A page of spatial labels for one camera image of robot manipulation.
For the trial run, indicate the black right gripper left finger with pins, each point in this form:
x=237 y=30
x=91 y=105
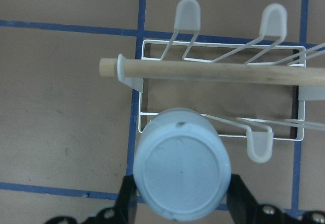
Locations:
x=126 y=203

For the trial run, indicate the white wire dish rack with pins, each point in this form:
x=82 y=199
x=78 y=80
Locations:
x=272 y=32

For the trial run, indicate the wooden rack dowel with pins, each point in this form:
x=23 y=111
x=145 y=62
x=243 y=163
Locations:
x=219 y=72

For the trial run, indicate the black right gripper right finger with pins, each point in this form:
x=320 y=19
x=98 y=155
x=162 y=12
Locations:
x=240 y=202

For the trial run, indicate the light blue ikea cup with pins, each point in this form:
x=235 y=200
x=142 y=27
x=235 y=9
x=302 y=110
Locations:
x=181 y=168

